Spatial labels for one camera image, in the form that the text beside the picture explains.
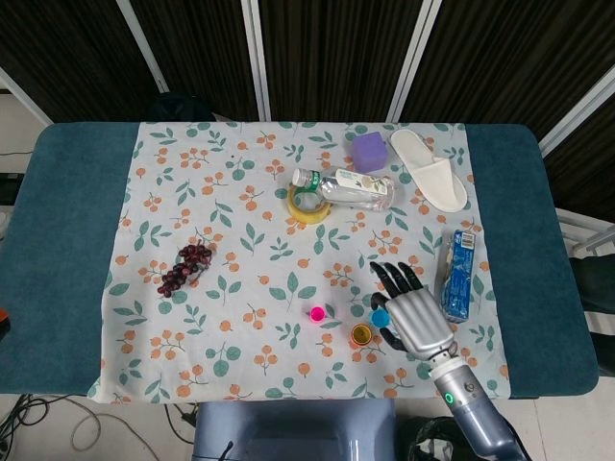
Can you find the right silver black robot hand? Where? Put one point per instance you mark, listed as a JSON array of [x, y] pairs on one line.
[[420, 322]]

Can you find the light blue plastic cup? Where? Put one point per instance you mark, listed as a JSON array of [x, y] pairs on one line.
[[379, 318]]

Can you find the pink plastic cup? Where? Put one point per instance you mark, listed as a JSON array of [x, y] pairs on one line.
[[317, 314]]

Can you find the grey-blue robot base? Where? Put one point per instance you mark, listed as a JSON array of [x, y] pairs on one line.
[[288, 432]]

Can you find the blue plastic snack package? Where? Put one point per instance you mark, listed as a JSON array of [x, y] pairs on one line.
[[456, 278]]

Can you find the orange plastic cup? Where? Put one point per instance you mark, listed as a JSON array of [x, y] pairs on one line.
[[351, 337]]

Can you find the black bag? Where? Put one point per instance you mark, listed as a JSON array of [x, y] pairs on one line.
[[427, 439]]

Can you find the white disposable slipper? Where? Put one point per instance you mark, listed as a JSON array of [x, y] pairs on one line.
[[437, 177]]

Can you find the clear plastic water bottle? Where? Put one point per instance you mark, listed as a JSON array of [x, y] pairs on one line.
[[355, 189]]

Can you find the yellow packing tape roll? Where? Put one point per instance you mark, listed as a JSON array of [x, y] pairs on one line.
[[307, 214]]

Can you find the purple foam cube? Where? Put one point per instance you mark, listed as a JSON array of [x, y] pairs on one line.
[[369, 152]]

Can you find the white floral tablecloth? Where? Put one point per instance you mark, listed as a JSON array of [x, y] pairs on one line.
[[240, 298]]

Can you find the white metal rack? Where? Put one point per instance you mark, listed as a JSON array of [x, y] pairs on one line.
[[588, 235]]

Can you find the bunch of dark red grapes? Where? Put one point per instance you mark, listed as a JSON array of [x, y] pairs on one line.
[[180, 274]]

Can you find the dark folding screen white frames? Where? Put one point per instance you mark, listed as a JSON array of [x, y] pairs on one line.
[[336, 57]]

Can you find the teal table cover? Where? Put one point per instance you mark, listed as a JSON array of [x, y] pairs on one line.
[[62, 240]]

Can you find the orange black object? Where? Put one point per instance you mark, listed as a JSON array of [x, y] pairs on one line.
[[4, 319]]

